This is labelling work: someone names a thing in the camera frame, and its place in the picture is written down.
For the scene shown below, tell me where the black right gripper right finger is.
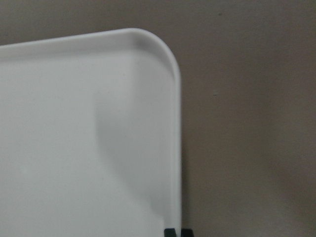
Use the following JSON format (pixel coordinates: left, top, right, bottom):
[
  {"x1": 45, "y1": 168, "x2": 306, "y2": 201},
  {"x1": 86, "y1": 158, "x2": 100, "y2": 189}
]
[{"x1": 181, "y1": 228, "x2": 194, "y2": 237}]

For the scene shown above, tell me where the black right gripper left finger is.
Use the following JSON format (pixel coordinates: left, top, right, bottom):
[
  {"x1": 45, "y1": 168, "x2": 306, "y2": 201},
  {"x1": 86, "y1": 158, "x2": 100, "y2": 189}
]
[{"x1": 164, "y1": 228, "x2": 176, "y2": 237}]

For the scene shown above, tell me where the cream rabbit tray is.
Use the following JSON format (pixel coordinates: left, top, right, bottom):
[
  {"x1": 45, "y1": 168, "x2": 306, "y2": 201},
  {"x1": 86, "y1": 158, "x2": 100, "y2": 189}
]
[{"x1": 0, "y1": 28, "x2": 182, "y2": 237}]

